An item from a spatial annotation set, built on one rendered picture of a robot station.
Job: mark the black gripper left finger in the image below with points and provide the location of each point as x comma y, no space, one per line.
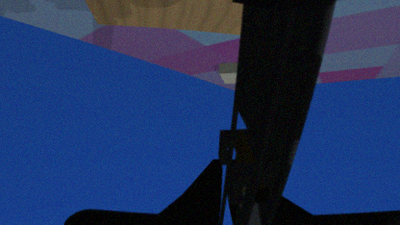
199,204

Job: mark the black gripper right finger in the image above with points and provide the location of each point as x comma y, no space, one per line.
291,214

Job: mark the light wooden board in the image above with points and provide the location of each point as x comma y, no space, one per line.
214,16

